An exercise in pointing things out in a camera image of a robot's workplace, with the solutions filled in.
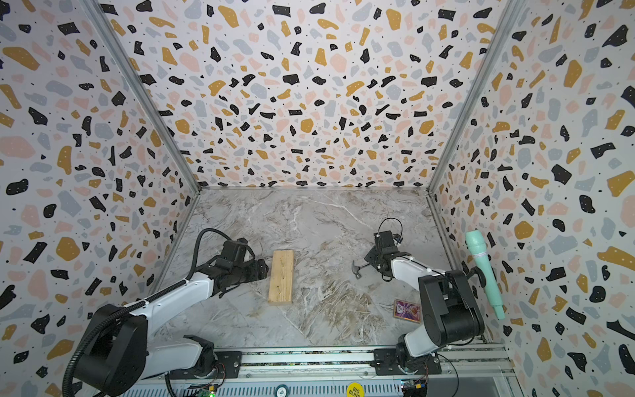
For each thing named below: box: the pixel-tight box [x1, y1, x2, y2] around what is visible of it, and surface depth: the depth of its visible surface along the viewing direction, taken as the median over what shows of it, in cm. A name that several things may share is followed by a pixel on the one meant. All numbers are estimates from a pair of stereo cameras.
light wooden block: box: [267, 249, 295, 306], surface depth 89 cm
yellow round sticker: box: [347, 382, 365, 397], surface depth 71 cm
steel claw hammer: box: [351, 259, 371, 280], surface depth 97 cm
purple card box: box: [392, 298, 422, 324], surface depth 85 cm
